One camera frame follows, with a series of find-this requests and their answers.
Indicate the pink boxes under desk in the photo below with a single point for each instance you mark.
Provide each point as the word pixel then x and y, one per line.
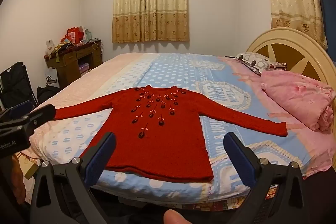
pixel 84 66

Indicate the black folding chair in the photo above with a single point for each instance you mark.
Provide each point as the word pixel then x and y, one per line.
pixel 15 85

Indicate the white paper bag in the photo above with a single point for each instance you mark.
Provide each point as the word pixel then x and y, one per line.
pixel 51 79

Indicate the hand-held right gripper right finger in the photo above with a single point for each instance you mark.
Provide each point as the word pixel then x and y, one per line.
pixel 240 161

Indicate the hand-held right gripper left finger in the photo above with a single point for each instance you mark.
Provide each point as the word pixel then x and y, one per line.
pixel 101 158

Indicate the floral mattress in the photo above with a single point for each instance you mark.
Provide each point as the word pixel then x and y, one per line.
pixel 199 205

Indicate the cream wooden headboard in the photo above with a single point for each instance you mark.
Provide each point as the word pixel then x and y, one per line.
pixel 294 36

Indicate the patterned pillow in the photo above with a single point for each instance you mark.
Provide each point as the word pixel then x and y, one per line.
pixel 252 60

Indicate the red gift box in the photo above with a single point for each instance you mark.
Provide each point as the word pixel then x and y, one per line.
pixel 74 35

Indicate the black bag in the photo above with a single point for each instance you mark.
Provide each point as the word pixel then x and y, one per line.
pixel 47 94

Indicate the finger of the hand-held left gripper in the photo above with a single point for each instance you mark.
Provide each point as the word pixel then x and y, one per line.
pixel 22 106
pixel 42 113

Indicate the brown wooden desk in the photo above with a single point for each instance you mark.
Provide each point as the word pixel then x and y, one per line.
pixel 69 61

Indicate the polka dot bed sheet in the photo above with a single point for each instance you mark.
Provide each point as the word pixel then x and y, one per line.
pixel 173 74

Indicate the pink pillow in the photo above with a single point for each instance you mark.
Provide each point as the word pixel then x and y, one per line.
pixel 294 98

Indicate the white picture card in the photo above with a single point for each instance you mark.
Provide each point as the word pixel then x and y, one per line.
pixel 50 46

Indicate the pale teal box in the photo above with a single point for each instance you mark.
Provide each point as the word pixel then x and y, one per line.
pixel 88 35

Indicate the red knit sweater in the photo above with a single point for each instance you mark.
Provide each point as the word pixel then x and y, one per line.
pixel 168 145

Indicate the colourful cloth pile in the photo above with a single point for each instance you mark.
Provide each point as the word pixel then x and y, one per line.
pixel 61 45

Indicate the brown paper bag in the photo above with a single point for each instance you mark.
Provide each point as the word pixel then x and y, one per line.
pixel 27 166

